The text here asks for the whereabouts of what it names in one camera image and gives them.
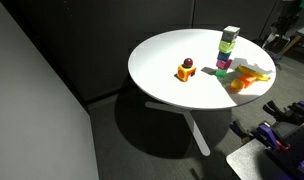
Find green block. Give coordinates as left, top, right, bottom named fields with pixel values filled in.
left=214, top=67, right=229, bottom=79

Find magenta block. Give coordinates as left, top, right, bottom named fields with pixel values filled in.
left=215, top=58, right=233, bottom=71

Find blue block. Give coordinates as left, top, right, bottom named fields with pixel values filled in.
left=216, top=49, right=233, bottom=62

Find yellow-green block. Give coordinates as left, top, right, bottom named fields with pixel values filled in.
left=218, top=39, right=237, bottom=54

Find orange block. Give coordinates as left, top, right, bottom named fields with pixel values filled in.
left=240, top=73, right=258, bottom=90

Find yellow toy banana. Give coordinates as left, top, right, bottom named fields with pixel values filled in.
left=236, top=64, right=272, bottom=83

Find orange shape-sorter cube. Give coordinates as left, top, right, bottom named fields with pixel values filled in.
left=176, top=63, right=198, bottom=83

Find dark red ball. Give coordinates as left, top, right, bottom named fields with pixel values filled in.
left=182, top=57, right=195, bottom=69

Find white table base legs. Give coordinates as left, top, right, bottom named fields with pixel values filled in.
left=144, top=100, right=212, bottom=157

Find grey flat plate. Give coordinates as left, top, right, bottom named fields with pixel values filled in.
left=225, top=138, right=277, bottom=180

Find black spring clamp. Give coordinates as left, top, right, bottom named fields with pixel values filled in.
left=262, top=99, right=294, bottom=123

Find purple black clamps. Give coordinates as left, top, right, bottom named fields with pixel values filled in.
left=265, top=120, right=304, bottom=180

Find side table with wooden leg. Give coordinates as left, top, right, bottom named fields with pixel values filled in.
left=281, top=23, right=304, bottom=56

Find black clamp handle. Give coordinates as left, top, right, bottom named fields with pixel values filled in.
left=229, top=119, right=255, bottom=143

